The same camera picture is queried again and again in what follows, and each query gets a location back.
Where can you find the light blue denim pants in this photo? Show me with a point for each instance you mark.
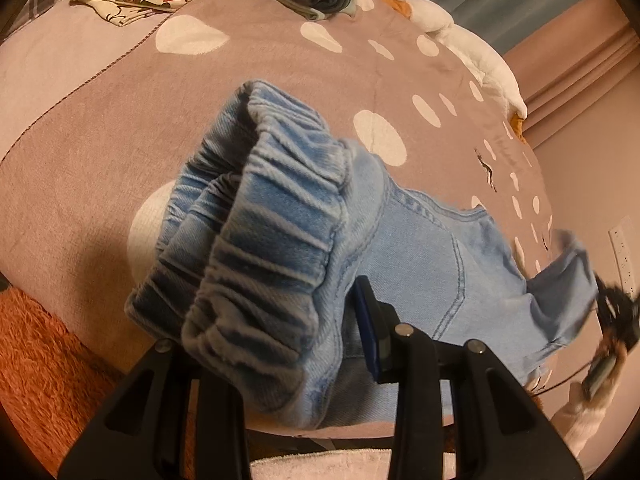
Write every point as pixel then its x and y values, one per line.
pixel 425 240

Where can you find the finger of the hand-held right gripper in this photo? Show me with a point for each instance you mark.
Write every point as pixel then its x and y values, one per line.
pixel 614 302

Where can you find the pink curtain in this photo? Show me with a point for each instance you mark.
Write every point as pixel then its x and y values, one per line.
pixel 575 60

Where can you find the white wall outlet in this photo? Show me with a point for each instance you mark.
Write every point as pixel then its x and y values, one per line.
pixel 622 250

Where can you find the orange shaggy rug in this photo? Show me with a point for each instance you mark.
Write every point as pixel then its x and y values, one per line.
pixel 50 360

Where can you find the brown polka dot blanket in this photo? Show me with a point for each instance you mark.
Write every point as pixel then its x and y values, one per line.
pixel 125 135

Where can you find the white goose plush toy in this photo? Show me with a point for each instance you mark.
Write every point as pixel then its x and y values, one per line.
pixel 480 55

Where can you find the pink bed sheet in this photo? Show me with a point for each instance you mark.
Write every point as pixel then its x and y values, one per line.
pixel 65 50

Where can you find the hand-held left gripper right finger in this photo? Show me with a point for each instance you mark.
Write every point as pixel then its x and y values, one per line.
pixel 365 322

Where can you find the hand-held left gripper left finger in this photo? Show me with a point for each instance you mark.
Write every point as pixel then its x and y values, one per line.
pixel 172 410

